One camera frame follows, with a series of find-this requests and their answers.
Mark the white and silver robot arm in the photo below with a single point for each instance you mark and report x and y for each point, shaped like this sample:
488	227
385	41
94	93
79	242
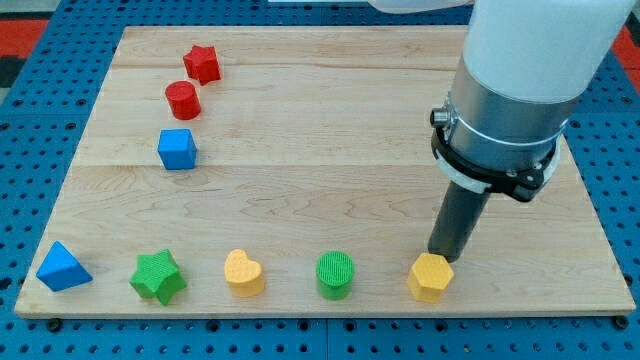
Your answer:
523	66

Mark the blue cube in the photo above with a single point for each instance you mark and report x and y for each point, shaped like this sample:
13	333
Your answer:
177	149

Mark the green cylinder block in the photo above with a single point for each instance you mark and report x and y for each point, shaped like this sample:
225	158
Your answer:
334	275

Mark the wooden board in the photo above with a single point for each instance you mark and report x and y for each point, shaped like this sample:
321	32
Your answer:
315	139

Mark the yellow heart block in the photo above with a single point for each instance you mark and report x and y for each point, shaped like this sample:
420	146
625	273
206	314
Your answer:
244	276

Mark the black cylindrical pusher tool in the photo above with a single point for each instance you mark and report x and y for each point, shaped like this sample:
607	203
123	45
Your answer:
456	220

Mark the yellow hexagon block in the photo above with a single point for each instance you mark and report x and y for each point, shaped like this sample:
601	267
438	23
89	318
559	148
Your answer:
429	277

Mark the red cylinder block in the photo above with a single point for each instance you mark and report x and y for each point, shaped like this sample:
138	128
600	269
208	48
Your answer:
183	100

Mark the red star block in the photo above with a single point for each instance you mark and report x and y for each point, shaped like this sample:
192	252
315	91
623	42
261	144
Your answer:
201	64

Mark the green star block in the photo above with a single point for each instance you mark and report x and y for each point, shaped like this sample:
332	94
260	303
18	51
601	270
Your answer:
157	276

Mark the blue triangle block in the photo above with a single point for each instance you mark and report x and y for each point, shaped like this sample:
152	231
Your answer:
60	270

